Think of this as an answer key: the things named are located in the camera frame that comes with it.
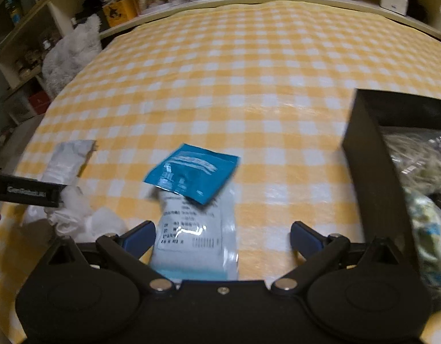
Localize white labelled packet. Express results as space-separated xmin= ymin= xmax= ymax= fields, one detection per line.
xmin=149 ymin=183 xmax=240 ymax=281

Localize clear bag of rubber bands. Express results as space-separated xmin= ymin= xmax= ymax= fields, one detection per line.
xmin=399 ymin=156 xmax=441 ymax=194

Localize black box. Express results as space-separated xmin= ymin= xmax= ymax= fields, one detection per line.
xmin=340 ymin=88 xmax=441 ymax=312

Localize yellow checkered bed sheet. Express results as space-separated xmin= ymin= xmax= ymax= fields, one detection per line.
xmin=0 ymin=0 xmax=441 ymax=344

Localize clear bag of brown cord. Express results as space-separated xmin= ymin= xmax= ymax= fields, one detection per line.
xmin=381 ymin=126 xmax=441 ymax=162

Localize blue label bottle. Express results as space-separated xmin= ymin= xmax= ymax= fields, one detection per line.
xmin=6 ymin=0 xmax=21 ymax=26

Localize grey pouch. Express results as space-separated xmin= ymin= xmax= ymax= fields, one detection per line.
xmin=42 ymin=140 xmax=99 ymax=187

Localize yellow box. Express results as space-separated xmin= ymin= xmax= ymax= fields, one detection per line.
xmin=102 ymin=0 xmax=139 ymax=27

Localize blue packet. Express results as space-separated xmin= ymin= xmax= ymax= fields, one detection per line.
xmin=143 ymin=143 xmax=241 ymax=206

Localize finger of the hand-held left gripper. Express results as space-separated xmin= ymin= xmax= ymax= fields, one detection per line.
xmin=0 ymin=174 xmax=68 ymax=189
xmin=0 ymin=186 xmax=62 ymax=207

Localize floral fabric pouch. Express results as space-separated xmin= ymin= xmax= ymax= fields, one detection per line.
xmin=403 ymin=190 xmax=441 ymax=291

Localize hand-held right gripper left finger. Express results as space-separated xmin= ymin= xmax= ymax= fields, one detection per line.
xmin=45 ymin=221 xmax=175 ymax=296

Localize red box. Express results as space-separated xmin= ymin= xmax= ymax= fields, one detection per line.
xmin=29 ymin=91 xmax=51 ymax=113

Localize white plastic bags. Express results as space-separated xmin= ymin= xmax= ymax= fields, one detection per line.
xmin=23 ymin=184 xmax=130 ymax=246

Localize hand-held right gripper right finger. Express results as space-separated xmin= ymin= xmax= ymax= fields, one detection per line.
xmin=271 ymin=221 xmax=403 ymax=296

